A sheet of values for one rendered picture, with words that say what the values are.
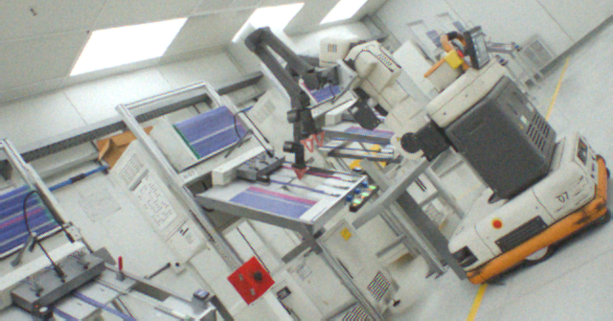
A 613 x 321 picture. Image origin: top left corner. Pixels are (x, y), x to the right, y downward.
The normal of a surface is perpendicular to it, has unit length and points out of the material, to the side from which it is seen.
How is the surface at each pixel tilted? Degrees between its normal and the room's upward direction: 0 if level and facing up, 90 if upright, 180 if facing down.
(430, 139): 90
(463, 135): 90
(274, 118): 90
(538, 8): 90
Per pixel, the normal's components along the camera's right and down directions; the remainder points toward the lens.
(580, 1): -0.48, 0.29
